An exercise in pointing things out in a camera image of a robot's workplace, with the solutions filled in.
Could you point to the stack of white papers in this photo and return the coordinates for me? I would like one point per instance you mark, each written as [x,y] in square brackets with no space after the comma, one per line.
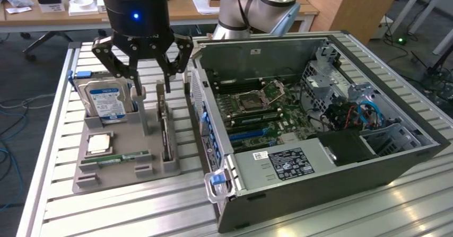
[205,6]

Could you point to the silver slotted disk bay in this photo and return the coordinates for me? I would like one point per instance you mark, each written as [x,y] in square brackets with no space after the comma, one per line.
[393,139]

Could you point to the black power connector bundle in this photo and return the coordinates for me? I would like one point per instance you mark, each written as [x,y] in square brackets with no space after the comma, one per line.
[336,116]

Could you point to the silver chipset heatsink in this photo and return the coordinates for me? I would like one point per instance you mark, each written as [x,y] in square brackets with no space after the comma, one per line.
[290,139]

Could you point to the CPU socket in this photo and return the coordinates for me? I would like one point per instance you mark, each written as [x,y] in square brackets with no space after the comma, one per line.
[251,100]

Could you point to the black chair base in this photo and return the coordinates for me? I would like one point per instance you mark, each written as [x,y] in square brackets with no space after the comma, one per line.
[52,39]

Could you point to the wooden desk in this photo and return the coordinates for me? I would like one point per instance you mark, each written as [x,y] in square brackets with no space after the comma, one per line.
[35,18]
[191,11]

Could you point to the white tape roll on box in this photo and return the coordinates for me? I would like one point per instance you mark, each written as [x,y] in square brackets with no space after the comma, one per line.
[83,6]

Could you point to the blue case latch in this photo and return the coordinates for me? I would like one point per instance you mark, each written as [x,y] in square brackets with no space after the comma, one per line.
[217,180]

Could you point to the small white labelled box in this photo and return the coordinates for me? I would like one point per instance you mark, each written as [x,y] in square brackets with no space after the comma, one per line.
[100,7]

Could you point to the gray power supply unit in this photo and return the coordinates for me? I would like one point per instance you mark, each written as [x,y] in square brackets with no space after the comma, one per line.
[284,165]

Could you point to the blue expansion slot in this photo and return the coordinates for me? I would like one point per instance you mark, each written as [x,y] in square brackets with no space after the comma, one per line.
[247,135]

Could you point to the hard disk in blue carrier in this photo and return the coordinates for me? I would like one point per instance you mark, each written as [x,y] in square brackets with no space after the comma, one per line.
[104,101]

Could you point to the silver CPU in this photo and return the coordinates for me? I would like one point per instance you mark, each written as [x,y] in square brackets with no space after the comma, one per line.
[99,143]

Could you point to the green indicator light device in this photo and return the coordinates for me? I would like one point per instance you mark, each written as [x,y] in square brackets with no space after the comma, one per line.
[401,40]

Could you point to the silver perforated disk bay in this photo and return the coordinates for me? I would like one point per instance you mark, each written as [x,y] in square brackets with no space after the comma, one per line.
[318,88]

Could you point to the gray parts rack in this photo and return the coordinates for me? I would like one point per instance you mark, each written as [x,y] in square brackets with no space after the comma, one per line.
[134,144]

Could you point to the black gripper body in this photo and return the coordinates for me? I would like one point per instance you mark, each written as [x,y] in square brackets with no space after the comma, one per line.
[137,15]

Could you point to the black graphics card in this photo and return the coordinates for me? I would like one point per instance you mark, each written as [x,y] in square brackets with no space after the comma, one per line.
[165,131]

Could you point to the white case sticker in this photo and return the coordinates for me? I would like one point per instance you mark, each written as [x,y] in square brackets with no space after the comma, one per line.
[255,51]

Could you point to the green RAM stick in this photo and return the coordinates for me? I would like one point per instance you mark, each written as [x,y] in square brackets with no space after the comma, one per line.
[116,158]

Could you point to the metal socket cover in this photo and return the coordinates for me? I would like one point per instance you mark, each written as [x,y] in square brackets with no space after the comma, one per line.
[273,88]

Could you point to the white box with black top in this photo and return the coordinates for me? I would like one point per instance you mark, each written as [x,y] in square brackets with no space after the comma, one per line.
[50,3]

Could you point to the white table frame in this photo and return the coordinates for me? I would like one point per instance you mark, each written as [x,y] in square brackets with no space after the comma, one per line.
[417,6]

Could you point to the open dark PC case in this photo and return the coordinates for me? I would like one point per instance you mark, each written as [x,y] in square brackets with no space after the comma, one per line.
[318,194]

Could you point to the white paper card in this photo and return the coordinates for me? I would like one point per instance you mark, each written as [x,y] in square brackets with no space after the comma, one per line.
[18,10]

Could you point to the wooden cabinet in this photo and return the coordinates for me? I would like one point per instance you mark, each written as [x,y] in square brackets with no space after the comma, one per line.
[354,9]

